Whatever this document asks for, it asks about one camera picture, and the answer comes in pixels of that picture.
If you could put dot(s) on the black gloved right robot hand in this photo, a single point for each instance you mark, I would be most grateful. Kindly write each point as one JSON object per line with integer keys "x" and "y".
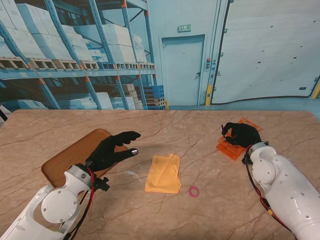
{"x": 245, "y": 136}

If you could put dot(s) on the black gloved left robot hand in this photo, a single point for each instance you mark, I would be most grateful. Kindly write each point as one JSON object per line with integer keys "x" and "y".
{"x": 105, "y": 155}

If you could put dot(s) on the yellow cloth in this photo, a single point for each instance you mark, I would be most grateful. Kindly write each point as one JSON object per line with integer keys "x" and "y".
{"x": 163, "y": 175}

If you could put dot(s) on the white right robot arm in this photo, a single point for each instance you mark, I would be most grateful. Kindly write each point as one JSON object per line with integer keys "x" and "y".
{"x": 282, "y": 190}

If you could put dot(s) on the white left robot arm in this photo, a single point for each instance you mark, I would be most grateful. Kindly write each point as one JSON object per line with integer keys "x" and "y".
{"x": 57, "y": 205}

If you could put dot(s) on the orange test tube rack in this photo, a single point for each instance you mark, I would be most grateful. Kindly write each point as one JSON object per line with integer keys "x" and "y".
{"x": 230, "y": 150}

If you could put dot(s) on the brown wooden tray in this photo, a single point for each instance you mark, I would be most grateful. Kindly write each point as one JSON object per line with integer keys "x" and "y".
{"x": 72, "y": 155}

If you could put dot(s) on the pink rubber band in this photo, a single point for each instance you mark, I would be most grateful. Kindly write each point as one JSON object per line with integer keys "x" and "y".
{"x": 194, "y": 191}

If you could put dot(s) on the printed warehouse backdrop banner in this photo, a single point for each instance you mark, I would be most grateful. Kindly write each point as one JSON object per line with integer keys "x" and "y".
{"x": 160, "y": 50}

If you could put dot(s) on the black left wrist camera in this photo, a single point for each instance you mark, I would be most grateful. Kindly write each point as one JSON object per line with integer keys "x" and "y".
{"x": 102, "y": 185}

